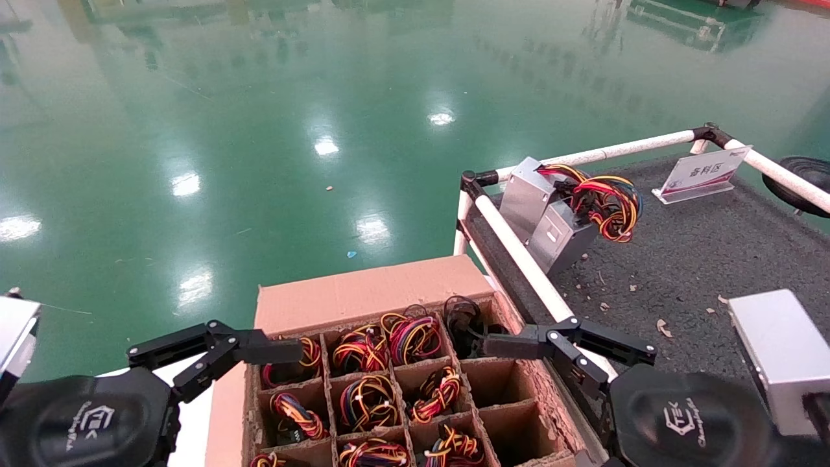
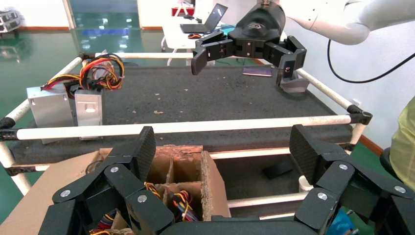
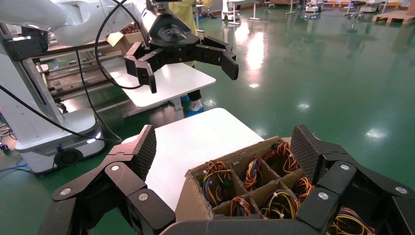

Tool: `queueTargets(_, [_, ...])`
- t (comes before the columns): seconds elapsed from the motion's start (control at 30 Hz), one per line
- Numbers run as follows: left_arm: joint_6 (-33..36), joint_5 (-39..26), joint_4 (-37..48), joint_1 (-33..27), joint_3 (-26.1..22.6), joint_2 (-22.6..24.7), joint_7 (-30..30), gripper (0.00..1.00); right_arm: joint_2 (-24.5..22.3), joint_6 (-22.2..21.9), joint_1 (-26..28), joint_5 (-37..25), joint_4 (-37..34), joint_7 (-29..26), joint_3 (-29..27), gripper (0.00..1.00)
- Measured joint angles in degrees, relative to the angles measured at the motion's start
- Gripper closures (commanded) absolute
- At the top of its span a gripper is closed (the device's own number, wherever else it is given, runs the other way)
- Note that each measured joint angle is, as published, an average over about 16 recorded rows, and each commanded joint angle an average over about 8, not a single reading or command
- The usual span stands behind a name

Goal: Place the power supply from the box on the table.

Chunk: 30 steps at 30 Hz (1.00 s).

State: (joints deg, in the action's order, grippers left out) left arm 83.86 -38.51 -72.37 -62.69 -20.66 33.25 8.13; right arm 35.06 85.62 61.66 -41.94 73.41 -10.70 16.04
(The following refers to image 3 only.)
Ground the cardboard box with dividers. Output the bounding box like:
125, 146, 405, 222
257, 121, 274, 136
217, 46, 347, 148
176, 136, 377, 235

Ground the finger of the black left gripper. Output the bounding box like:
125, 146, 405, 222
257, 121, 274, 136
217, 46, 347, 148
194, 35, 240, 81
123, 41, 165, 94

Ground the open cardboard box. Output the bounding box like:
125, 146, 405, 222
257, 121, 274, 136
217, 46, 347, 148
106, 23, 145, 55

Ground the white metal stand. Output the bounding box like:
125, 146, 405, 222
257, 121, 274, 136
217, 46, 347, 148
248, 0, 261, 21

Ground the metal storage rack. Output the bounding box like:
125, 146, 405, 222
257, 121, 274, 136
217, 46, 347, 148
30, 40, 130, 113

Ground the wire bundle middle right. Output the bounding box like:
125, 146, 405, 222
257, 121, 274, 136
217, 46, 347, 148
327, 207, 376, 235

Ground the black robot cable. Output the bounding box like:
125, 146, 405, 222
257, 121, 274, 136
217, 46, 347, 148
74, 47, 123, 142
94, 0, 145, 91
0, 84, 123, 143

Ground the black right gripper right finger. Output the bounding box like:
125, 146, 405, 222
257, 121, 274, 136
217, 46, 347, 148
290, 124, 415, 234

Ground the wire bundle middle left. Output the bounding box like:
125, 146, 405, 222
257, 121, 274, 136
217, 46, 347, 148
229, 196, 253, 218

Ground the wire bundle top centre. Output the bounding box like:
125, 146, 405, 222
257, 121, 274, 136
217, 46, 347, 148
244, 156, 263, 192

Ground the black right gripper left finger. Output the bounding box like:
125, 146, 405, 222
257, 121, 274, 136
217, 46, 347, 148
51, 124, 176, 235

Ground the wooden pallet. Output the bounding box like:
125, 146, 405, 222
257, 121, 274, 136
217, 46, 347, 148
372, 9, 415, 24

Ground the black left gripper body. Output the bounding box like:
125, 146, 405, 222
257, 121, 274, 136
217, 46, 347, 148
144, 9, 201, 65

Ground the small white table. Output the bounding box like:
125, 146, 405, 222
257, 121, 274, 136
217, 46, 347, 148
101, 57, 217, 119

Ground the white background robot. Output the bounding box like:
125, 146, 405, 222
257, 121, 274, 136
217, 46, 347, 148
221, 0, 242, 26

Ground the wire bundle top left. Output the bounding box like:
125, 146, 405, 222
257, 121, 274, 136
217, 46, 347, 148
201, 160, 233, 208

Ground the grey background machine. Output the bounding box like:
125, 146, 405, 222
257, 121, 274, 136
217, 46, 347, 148
304, 0, 325, 17
344, 0, 387, 21

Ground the blue floor cable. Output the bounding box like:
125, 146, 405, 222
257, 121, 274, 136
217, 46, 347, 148
0, 164, 30, 173

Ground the wire bundle middle centre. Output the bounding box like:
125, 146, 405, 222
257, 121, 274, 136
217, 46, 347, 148
260, 189, 300, 220

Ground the white wheeled robot body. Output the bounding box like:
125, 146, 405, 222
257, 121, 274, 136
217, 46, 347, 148
0, 23, 107, 176

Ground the person in yellow coat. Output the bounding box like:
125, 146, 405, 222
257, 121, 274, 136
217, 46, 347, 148
168, 0, 213, 118

